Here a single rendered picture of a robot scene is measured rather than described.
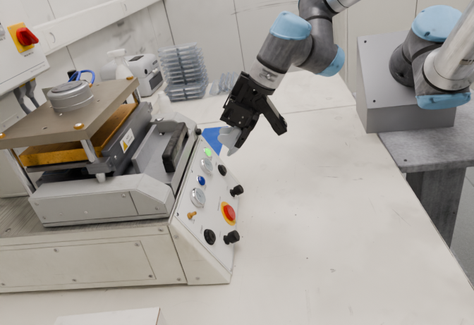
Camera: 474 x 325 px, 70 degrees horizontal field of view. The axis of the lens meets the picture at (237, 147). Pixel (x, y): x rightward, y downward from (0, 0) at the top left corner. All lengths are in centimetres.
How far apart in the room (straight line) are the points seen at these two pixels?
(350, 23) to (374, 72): 161
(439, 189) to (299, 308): 86
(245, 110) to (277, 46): 16
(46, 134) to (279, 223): 53
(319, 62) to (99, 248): 59
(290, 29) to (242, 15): 241
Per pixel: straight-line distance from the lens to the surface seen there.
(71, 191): 68
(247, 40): 315
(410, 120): 119
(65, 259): 79
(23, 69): 88
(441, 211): 148
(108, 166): 64
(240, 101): 78
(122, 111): 80
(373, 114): 115
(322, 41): 79
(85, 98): 73
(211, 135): 127
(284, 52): 72
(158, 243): 67
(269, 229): 82
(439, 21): 103
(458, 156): 110
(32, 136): 67
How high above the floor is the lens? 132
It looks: 29 degrees down
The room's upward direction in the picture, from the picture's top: 11 degrees counter-clockwise
